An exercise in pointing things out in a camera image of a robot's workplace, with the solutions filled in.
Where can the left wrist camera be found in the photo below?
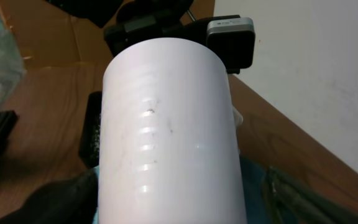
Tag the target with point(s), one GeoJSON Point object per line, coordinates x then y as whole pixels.
{"type": "Point", "coordinates": [233, 41]}

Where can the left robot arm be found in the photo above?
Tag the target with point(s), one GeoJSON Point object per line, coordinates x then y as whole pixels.
{"type": "Point", "coordinates": [128, 24]}

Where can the black tray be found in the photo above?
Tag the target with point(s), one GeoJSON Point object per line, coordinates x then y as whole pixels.
{"type": "Point", "coordinates": [89, 142]}

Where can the pink cup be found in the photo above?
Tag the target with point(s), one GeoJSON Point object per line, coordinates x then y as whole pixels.
{"type": "Point", "coordinates": [168, 147]}

